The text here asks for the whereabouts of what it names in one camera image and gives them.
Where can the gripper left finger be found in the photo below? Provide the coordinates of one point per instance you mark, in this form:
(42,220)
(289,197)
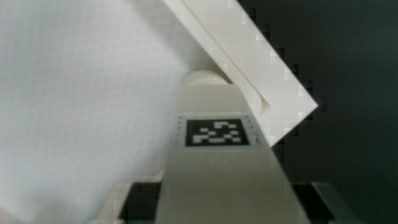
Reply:
(131,204)

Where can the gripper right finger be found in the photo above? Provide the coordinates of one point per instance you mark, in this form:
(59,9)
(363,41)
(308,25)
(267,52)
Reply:
(324,205)

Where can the white desk leg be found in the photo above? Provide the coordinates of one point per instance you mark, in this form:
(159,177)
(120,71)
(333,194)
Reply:
(225,185)

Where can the white desk tabletop tray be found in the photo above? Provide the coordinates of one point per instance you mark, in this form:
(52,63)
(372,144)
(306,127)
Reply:
(97,56)

